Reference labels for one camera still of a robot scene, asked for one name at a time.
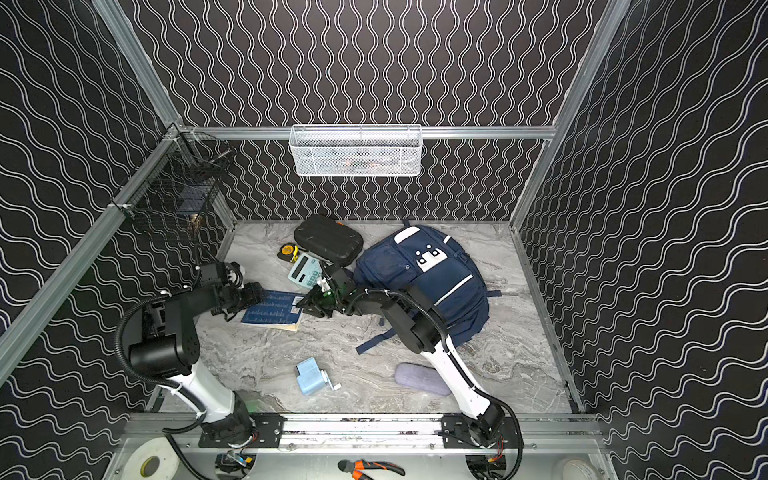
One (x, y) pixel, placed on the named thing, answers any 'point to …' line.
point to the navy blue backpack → (437, 263)
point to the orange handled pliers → (357, 466)
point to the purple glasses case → (421, 377)
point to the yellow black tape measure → (289, 252)
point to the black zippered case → (328, 238)
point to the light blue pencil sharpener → (312, 380)
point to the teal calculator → (306, 271)
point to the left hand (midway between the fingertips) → (257, 296)
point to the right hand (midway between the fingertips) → (296, 307)
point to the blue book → (278, 310)
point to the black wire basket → (178, 179)
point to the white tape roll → (160, 447)
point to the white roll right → (579, 469)
